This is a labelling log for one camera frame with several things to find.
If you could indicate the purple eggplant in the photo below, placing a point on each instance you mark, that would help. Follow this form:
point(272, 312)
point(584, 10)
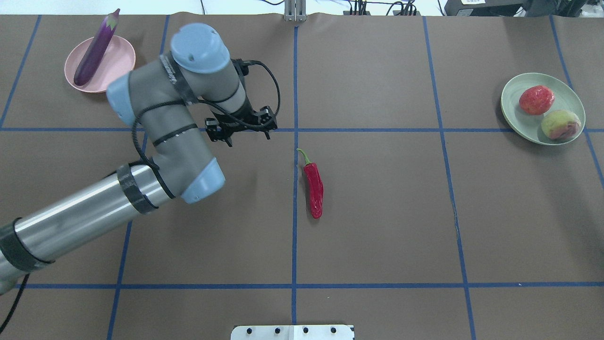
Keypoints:
point(94, 54)

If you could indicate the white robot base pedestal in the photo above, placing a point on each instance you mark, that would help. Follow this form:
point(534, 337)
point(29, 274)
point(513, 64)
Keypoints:
point(294, 332)

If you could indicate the pink plate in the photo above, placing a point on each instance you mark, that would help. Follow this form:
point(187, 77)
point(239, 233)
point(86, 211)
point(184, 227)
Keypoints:
point(118, 60)

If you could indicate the red pomegranate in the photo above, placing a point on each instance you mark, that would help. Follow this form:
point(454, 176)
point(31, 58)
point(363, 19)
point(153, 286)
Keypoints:
point(537, 100)

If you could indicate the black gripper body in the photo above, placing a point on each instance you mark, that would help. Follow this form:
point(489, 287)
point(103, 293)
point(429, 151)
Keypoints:
point(234, 120)

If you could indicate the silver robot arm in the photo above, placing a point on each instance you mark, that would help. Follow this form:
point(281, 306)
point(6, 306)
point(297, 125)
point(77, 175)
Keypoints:
point(174, 159)

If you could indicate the yellow pink peach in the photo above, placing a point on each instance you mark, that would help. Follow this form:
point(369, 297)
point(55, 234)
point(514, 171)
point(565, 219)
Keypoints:
point(561, 125)

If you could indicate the green plate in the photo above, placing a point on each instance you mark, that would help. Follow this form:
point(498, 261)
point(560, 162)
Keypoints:
point(528, 126)

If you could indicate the aluminium frame post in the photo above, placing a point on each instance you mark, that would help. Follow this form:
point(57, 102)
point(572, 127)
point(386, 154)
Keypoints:
point(295, 10)

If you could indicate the red chili pepper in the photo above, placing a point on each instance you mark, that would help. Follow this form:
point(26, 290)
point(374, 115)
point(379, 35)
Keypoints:
point(315, 186)

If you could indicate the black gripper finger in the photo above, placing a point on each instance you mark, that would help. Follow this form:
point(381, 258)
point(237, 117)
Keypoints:
point(267, 121)
point(214, 130)

